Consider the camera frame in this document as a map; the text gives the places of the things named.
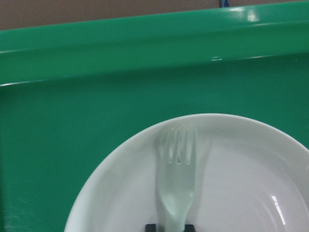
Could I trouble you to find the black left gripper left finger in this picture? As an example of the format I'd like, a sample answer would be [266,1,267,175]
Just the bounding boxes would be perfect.
[144,224,157,232]

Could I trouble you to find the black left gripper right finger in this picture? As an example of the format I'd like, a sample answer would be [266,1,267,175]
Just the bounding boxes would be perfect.
[184,224,195,232]

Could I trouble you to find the translucent white plastic fork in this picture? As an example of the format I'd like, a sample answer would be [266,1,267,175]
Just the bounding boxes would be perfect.
[157,129,197,232]

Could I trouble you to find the white round plate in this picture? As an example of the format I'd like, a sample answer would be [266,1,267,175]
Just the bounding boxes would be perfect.
[65,114,309,232]

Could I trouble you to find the green plastic tray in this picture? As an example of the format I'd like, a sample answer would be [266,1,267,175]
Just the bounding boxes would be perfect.
[0,1,309,232]

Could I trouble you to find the blue tape grid lines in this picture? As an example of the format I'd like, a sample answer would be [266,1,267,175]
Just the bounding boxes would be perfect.
[219,0,229,8]

